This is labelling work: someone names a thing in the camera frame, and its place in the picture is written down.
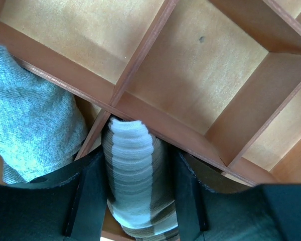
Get orange wooden compartment tray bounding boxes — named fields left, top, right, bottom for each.
left=0, top=0, right=301, bottom=241

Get brown striped sock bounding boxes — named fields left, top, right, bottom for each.
left=101, top=116, right=179, bottom=240

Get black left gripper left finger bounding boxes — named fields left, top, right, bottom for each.
left=0, top=149, right=108, bottom=240

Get grey sock with black stripes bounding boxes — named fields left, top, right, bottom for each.
left=0, top=46, right=87, bottom=184

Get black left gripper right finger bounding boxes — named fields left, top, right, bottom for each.
left=172, top=148, right=301, bottom=240

